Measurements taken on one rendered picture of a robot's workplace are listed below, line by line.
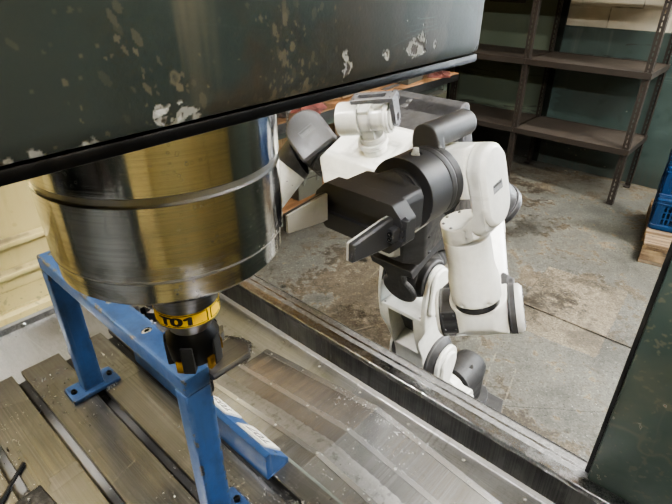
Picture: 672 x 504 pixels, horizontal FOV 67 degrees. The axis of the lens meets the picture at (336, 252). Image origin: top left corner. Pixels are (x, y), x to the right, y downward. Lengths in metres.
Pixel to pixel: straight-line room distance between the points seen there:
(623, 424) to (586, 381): 1.60
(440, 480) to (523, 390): 1.36
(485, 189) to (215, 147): 0.42
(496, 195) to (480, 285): 0.14
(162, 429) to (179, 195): 0.83
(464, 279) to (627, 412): 0.44
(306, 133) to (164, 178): 0.92
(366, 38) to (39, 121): 0.17
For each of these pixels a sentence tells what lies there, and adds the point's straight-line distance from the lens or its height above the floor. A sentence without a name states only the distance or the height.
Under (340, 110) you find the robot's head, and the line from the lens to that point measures 1.03.
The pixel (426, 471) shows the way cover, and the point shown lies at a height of 0.72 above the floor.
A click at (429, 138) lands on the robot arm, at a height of 1.50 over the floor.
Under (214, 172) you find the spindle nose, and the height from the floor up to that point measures 1.58.
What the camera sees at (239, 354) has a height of 1.22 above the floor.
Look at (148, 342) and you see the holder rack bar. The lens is 0.76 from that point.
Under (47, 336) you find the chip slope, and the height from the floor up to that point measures 0.83.
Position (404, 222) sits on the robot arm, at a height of 1.46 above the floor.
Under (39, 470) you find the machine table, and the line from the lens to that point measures 1.11.
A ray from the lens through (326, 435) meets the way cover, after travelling 1.21.
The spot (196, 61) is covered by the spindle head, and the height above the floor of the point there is 1.65.
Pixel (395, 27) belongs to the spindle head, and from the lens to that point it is 0.32.
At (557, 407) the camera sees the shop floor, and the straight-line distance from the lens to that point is 2.49.
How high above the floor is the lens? 1.69
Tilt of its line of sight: 30 degrees down
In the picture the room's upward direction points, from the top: straight up
